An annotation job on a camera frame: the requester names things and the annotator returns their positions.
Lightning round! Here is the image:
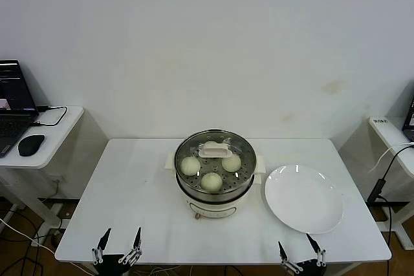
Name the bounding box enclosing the black computer mouse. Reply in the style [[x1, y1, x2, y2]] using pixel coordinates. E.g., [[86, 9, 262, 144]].
[[17, 134, 46, 157]]

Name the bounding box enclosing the black open laptop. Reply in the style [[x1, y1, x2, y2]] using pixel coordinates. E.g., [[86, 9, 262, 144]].
[[0, 59, 40, 159]]

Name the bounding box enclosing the white round plate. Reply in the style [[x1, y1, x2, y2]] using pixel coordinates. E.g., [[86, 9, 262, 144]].
[[264, 163, 345, 235]]

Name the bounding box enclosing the stainless steel steamer basket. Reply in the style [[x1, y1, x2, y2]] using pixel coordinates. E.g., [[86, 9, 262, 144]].
[[174, 129, 258, 203]]

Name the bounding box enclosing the white side desk with laptop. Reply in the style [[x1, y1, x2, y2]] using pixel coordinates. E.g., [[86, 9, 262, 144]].
[[0, 105, 109, 237]]

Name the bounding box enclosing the glass lid with cream handle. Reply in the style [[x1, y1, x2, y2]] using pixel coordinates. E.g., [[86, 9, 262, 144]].
[[174, 129, 258, 195]]

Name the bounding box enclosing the white floor cable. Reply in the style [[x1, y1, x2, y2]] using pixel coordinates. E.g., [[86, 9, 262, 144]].
[[0, 216, 56, 255]]

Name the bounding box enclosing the white cable bundle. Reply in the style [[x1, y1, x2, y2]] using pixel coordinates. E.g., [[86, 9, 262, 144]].
[[134, 264, 182, 276]]

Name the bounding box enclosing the cream electric cooker base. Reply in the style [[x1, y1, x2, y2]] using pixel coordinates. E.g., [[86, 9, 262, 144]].
[[164, 151, 268, 221]]

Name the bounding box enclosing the black laptop cable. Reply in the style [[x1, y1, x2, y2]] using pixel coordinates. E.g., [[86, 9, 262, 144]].
[[31, 105, 69, 128]]

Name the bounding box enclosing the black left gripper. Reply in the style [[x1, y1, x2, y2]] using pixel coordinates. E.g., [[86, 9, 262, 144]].
[[91, 226, 144, 276]]

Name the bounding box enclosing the white desk cable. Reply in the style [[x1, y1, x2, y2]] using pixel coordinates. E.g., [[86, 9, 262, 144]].
[[368, 142, 414, 174]]

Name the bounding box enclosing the dark laptop with lit screen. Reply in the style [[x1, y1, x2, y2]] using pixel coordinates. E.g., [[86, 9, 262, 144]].
[[402, 94, 414, 142]]

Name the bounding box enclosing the black cable with power adapter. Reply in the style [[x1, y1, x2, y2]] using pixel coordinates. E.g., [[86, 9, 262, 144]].
[[367, 145, 414, 241]]

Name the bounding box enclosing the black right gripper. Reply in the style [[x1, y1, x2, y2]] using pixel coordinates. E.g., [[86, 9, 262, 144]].
[[278, 233, 328, 276]]

